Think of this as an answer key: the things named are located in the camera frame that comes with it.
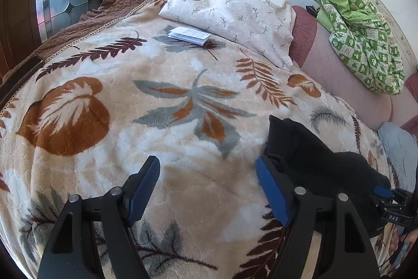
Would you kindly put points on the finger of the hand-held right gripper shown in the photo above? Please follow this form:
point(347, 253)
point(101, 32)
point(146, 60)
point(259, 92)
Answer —
point(382, 192)

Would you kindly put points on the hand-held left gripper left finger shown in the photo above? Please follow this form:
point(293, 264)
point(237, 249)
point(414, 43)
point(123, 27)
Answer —
point(143, 187)

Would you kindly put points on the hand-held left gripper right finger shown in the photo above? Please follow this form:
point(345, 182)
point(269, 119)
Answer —
point(271, 187)

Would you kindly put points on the black pants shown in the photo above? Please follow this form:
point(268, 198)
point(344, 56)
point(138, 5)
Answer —
point(313, 151)

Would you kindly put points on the light blue cloth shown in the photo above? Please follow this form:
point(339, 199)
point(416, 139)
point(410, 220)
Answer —
point(400, 148)

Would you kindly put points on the leaf print fleece blanket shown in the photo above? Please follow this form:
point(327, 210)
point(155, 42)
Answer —
point(137, 109)

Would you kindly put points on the pink upholstered cushion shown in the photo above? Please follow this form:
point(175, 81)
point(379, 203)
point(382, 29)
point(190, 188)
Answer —
point(343, 79)

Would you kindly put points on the green patterned cloth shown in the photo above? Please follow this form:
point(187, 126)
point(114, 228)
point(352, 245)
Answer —
point(365, 37)

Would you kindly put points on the white paper booklet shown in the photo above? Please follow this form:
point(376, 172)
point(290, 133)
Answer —
point(189, 34)

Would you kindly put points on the brown quilted bedspread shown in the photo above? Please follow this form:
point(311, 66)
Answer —
point(107, 14)

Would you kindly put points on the white sprig print pillow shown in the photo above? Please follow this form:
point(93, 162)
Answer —
point(228, 7)

